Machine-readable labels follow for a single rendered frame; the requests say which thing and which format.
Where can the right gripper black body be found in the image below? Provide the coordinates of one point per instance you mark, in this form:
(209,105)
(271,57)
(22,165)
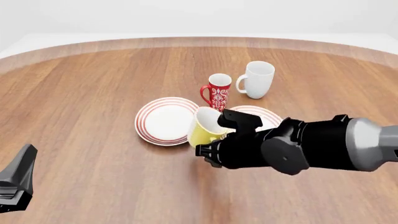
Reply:
(211,151)

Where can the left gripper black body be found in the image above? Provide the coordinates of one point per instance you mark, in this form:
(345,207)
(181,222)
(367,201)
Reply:
(15,200)

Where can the plain white mug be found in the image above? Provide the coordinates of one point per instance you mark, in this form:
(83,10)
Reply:
(259,81)

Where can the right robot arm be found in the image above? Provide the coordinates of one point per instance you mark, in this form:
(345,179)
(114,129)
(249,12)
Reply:
(326,144)

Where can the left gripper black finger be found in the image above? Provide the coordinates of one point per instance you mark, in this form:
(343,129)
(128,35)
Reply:
(24,168)

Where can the yellow and white mug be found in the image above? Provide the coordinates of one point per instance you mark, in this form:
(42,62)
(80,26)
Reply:
(203,136)

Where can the white plate with red rings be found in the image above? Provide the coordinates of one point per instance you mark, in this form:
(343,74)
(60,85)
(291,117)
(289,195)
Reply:
(271,118)
(164,121)

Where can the red patterned mug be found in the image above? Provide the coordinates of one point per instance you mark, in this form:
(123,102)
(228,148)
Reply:
(220,93)

